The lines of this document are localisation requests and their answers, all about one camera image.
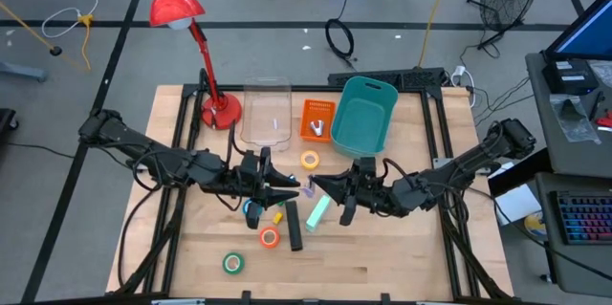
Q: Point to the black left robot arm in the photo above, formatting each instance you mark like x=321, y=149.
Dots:
x=143, y=145

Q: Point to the orange mesh basket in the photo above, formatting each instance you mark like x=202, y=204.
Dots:
x=325, y=114

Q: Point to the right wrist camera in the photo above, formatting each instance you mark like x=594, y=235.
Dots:
x=367, y=166

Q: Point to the grey side desk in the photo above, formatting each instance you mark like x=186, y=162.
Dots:
x=574, y=267
x=545, y=104

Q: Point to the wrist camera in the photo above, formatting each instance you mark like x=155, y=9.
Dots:
x=367, y=166
x=249, y=161

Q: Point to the silver staple remover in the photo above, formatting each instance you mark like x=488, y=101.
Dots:
x=317, y=125

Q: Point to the backlit rainbow keyboard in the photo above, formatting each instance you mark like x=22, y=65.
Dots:
x=585, y=219

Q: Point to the large computer monitor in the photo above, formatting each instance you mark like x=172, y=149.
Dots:
x=588, y=32

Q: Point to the black floor puck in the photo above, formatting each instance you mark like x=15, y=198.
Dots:
x=56, y=50

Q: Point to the green tape roll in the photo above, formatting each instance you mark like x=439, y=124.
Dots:
x=233, y=255

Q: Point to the teal plastic bin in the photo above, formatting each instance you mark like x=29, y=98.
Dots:
x=363, y=118

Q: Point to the white paper box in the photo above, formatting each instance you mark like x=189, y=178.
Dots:
x=516, y=204

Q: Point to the small black desk box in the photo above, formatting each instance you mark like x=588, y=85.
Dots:
x=569, y=78

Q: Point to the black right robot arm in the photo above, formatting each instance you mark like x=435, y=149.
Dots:
x=478, y=157

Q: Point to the orange tape roll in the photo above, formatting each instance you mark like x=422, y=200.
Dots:
x=269, y=230

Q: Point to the red desk lamp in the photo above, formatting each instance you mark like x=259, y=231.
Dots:
x=172, y=4

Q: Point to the clear plastic container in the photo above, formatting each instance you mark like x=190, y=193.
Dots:
x=267, y=104

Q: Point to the grey metal base leg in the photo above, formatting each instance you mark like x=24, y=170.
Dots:
x=24, y=71

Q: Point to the clear plastic bag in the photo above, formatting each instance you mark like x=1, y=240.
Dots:
x=574, y=118

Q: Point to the mint green stapler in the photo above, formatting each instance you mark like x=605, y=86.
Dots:
x=318, y=213

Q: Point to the yellow and blue disc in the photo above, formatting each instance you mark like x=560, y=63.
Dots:
x=535, y=224

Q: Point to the black wheeled object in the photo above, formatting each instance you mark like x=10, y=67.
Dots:
x=6, y=125

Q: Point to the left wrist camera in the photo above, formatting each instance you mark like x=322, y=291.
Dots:
x=249, y=161

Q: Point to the yellow tape roll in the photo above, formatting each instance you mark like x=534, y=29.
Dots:
x=310, y=153

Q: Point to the black stapler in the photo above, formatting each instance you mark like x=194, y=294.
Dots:
x=293, y=226

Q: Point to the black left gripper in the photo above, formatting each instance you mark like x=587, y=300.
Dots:
x=244, y=183

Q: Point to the blue tape roll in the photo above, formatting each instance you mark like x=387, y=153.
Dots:
x=244, y=207

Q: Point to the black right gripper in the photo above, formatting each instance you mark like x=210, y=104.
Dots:
x=368, y=192

